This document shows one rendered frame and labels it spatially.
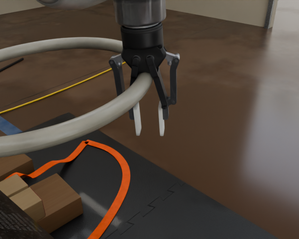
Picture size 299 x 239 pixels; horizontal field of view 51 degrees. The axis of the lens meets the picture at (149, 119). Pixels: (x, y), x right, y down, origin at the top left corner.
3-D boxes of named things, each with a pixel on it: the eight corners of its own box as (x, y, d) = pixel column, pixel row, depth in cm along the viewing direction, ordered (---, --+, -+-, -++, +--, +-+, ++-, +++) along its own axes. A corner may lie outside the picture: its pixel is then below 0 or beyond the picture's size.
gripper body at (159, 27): (166, 15, 58) (168, 62, 63) (121, 17, 60) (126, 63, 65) (163, 27, 52) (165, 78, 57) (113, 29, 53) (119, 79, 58)
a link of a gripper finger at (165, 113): (162, 95, 64) (176, 94, 64) (163, 115, 67) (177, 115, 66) (161, 98, 63) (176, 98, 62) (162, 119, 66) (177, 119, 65)
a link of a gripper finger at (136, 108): (136, 107, 64) (132, 107, 64) (139, 136, 67) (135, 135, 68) (138, 100, 66) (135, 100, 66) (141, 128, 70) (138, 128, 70)
